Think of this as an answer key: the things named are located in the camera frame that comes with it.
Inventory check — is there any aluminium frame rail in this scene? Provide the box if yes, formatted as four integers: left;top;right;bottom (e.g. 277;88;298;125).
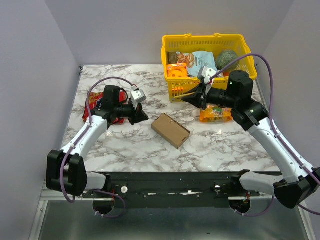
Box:
29;172;316;240

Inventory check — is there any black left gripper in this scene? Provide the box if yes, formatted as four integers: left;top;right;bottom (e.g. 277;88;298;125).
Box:
114;99;149;125

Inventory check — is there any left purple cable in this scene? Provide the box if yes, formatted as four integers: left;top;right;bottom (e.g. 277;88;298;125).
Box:
61;76;138;218

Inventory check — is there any orange Scrub Daddy sponge box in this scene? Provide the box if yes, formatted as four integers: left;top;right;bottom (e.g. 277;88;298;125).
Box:
167;63;188;78

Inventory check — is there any orange mango candy bag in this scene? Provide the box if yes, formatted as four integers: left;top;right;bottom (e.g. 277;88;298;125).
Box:
199;105;233;123

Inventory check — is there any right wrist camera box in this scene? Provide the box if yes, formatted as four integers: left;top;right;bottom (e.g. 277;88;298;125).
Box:
197;66;217;85

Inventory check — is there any yellow plastic shopping basket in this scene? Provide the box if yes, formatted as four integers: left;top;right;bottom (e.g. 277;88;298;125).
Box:
161;33;251;103

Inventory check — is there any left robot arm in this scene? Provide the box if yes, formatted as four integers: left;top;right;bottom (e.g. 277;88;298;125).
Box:
46;85;149;198

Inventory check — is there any red snack bag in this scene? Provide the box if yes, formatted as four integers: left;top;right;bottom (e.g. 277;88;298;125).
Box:
82;90;128;125

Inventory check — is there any green netted melon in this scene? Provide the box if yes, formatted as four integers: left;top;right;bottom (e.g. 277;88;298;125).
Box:
215;49;239;70

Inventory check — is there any brown cardboard express box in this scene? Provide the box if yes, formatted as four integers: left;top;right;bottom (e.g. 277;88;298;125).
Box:
151;113;191;149

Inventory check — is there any light blue cassava chips bag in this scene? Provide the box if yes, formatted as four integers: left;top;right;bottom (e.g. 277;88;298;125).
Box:
176;51;218;77

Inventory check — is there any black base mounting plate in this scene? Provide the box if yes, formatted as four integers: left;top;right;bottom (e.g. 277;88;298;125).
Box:
51;171;291;209

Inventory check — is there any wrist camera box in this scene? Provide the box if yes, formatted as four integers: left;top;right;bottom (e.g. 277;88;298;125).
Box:
197;66;217;85
130;89;147;104

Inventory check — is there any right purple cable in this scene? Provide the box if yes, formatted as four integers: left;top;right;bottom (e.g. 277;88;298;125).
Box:
211;52;320;217

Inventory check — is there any purple cable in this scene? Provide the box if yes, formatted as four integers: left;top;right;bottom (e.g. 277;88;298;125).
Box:
211;52;320;217
61;76;138;218

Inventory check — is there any yellow utility knife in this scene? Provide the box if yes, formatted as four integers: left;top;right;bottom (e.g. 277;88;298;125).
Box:
175;92;196;98

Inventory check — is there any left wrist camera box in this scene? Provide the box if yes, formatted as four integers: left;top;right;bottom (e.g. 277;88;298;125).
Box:
130;89;147;104

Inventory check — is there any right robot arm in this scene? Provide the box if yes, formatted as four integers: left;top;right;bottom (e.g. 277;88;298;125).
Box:
181;68;320;209

